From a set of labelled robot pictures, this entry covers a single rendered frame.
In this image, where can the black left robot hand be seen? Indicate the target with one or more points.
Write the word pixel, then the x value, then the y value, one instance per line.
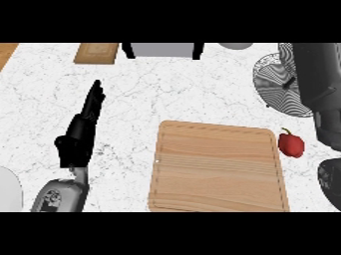
pixel 78 142

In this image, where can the wooden cutting board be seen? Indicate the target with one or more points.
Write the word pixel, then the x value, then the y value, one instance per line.
pixel 217 169

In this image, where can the grey round object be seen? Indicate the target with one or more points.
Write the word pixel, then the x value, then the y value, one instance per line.
pixel 235 46

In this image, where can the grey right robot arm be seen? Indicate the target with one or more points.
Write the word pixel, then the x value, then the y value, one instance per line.
pixel 333 99

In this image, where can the red bell pepper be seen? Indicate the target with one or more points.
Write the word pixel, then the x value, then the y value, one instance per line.
pixel 291 145

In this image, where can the grey appliance with black legs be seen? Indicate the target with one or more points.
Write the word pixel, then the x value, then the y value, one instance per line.
pixel 161 50

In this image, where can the small tan wooden board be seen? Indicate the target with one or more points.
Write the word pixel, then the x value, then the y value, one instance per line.
pixel 96 53

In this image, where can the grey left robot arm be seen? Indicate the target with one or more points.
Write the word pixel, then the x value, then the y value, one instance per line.
pixel 61 196

